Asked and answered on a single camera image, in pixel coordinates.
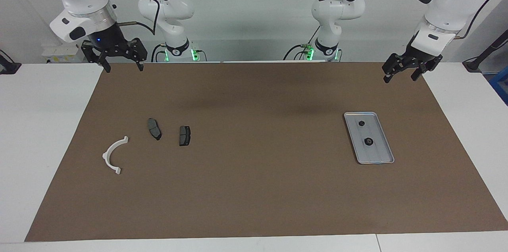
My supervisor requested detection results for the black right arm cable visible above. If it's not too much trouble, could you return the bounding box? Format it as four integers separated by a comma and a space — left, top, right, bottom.
101, 0, 161, 36

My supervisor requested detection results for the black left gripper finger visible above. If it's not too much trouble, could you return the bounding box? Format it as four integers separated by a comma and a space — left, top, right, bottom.
411, 65, 431, 82
382, 54, 405, 84

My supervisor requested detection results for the black table clamp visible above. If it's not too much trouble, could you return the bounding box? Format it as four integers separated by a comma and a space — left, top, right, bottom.
0, 50, 21, 75

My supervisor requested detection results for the black right base cable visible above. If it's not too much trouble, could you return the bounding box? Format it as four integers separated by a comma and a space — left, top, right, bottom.
151, 44, 167, 63

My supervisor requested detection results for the brown table mat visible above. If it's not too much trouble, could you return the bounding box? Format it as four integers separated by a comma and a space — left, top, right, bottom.
25, 62, 508, 242

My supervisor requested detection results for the blue crate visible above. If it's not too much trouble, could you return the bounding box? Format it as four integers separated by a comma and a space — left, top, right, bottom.
489, 67, 508, 106

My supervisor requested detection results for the dark grey brake pad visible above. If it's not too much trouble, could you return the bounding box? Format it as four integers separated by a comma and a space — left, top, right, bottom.
179, 125, 192, 146
147, 118, 162, 141

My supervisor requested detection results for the white curved plastic bracket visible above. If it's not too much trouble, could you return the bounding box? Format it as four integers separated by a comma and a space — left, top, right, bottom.
102, 136, 129, 175

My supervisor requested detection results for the black stand mount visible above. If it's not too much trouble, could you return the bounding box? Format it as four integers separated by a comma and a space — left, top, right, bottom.
462, 30, 508, 72

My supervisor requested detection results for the black base cable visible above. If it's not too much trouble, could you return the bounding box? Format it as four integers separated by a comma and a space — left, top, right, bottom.
283, 26, 322, 61
151, 44, 167, 63

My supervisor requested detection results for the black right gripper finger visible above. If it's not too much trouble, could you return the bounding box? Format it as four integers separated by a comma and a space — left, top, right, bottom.
128, 37, 148, 72
81, 42, 112, 73

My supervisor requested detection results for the black left base cable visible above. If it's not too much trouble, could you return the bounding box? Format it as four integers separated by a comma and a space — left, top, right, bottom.
283, 26, 322, 61

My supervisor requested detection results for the silver metal tray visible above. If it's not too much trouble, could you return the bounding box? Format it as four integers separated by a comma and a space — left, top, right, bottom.
344, 112, 395, 164

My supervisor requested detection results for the white wall power box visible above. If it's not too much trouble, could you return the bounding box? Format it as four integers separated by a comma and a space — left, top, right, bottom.
42, 44, 86, 63

